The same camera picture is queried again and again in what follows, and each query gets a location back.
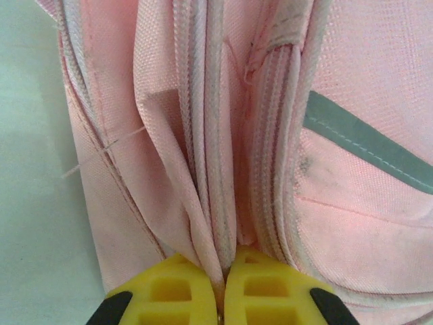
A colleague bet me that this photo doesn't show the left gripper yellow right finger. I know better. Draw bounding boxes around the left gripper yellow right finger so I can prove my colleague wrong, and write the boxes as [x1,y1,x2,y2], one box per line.
[221,245,359,325]

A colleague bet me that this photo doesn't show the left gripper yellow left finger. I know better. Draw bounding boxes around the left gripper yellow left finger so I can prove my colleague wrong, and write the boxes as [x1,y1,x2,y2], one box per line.
[87,253,224,325]

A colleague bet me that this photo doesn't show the pink school backpack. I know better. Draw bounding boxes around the pink school backpack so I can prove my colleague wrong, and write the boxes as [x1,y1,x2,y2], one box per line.
[35,0,433,325]

